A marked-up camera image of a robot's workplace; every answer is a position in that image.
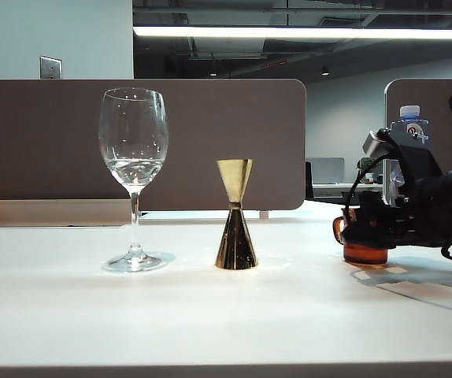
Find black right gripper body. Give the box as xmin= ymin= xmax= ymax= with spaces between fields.
xmin=386 ymin=129 xmax=443 ymax=248

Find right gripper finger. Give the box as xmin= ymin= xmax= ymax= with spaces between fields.
xmin=339 ymin=191 xmax=393 ymax=249

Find amber glass measuring cup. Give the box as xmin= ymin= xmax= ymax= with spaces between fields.
xmin=332 ymin=207 xmax=389 ymax=265

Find gold double jigger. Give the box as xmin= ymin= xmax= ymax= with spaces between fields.
xmin=214 ymin=158 xmax=259 ymax=271

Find clear plastic water bottle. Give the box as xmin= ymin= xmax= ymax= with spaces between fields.
xmin=383 ymin=104 xmax=432 ymax=206

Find clear wine glass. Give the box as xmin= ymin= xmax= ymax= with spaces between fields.
xmin=98 ymin=87 xmax=176 ymax=274

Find white background desk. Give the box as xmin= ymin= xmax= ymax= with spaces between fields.
xmin=312 ymin=182 xmax=359 ymax=198

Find green potted plant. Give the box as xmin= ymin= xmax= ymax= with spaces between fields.
xmin=358 ymin=157 xmax=384 ymax=184

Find grey background partition panel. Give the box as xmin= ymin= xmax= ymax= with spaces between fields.
xmin=305 ymin=157 xmax=346 ymax=184

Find brown white-edged desk divider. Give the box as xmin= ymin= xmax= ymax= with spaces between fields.
xmin=383 ymin=78 xmax=452 ymax=206

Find wide brown desk divider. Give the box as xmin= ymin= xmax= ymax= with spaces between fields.
xmin=0 ymin=79 xmax=306 ymax=212

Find long ceiling light strip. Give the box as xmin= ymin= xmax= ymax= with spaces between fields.
xmin=132 ymin=25 xmax=452 ymax=41

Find black camera cable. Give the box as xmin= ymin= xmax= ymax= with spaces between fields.
xmin=346 ymin=152 xmax=452 ymax=263

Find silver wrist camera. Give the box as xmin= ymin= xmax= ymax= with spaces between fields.
xmin=362 ymin=130 xmax=396 ymax=158

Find beige cable tray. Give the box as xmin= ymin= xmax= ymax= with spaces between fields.
xmin=0 ymin=198 xmax=133 ymax=228

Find metal wall switch plate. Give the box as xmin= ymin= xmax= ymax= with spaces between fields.
xmin=39 ymin=55 xmax=63 ymax=80

